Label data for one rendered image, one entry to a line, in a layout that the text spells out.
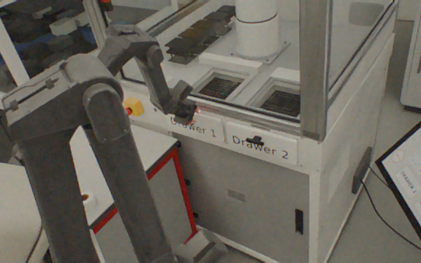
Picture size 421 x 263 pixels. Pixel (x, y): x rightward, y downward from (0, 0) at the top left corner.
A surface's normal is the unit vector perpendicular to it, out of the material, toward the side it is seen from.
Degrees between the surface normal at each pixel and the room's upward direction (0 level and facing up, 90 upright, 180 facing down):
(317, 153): 90
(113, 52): 48
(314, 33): 90
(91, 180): 0
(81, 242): 90
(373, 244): 0
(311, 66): 90
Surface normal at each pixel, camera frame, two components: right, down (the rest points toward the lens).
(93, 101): 0.49, 0.47
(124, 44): -0.26, -0.08
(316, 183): -0.54, 0.56
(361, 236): -0.13, -0.79
